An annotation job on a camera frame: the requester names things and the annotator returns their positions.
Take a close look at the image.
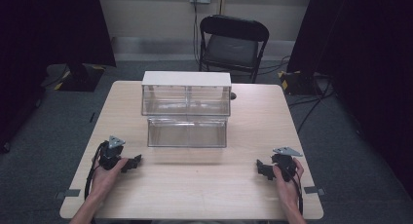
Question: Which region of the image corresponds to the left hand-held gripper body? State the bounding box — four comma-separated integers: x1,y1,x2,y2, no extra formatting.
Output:
97,135,127,171

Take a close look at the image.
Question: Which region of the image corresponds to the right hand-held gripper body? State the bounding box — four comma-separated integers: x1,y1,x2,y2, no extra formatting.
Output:
270,146,304,183

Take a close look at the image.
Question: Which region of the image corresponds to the person's right hand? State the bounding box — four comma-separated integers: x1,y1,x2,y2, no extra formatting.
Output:
272,157,306,209

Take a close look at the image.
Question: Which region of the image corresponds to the person's left hand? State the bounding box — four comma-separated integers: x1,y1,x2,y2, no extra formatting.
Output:
91,157,130,200

